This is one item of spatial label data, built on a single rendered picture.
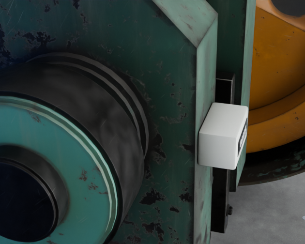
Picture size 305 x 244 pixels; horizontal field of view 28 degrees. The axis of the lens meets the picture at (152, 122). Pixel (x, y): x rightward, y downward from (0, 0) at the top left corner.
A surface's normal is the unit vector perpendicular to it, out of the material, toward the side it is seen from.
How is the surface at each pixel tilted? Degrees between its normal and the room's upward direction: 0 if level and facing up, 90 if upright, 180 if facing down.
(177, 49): 90
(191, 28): 45
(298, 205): 0
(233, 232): 0
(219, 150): 90
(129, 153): 71
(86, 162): 90
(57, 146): 90
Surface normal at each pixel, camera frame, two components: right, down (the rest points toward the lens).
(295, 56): -0.29, 0.48
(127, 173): 0.93, -0.04
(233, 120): -0.02, -0.87
